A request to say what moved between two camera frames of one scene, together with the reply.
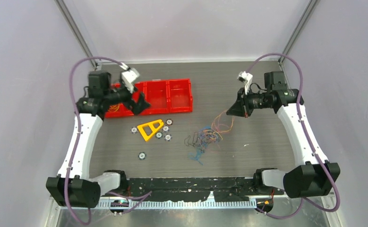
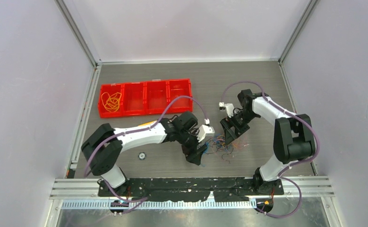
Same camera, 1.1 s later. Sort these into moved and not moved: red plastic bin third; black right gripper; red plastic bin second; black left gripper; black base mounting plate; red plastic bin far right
Moved: black left gripper; black right gripper
Not moved: red plastic bin second; red plastic bin third; red plastic bin far right; black base mounting plate
